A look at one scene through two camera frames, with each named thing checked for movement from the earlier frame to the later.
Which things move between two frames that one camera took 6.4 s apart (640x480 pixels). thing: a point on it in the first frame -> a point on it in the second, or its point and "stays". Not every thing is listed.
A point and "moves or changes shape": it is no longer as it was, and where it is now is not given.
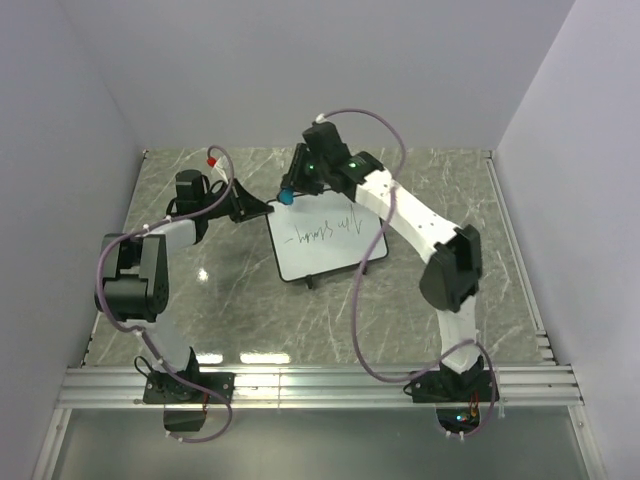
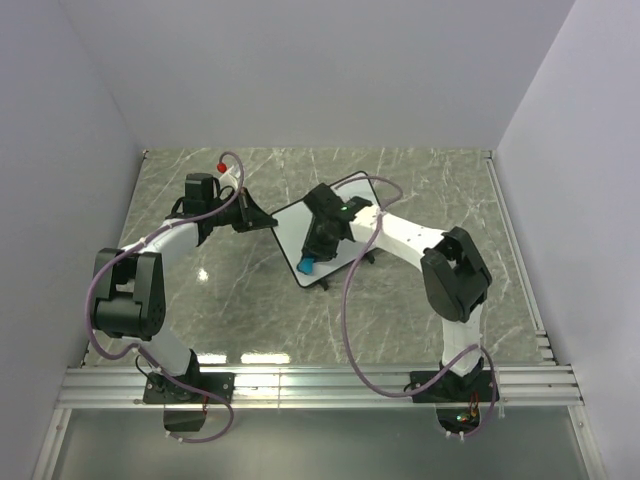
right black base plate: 440,386 stays
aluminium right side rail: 545,353 stays
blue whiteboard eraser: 286,196 -> 306,265
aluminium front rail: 316,388 stays
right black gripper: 294,173 -> 312,244
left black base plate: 163,388 stays
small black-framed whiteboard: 322,232 moves or changes shape
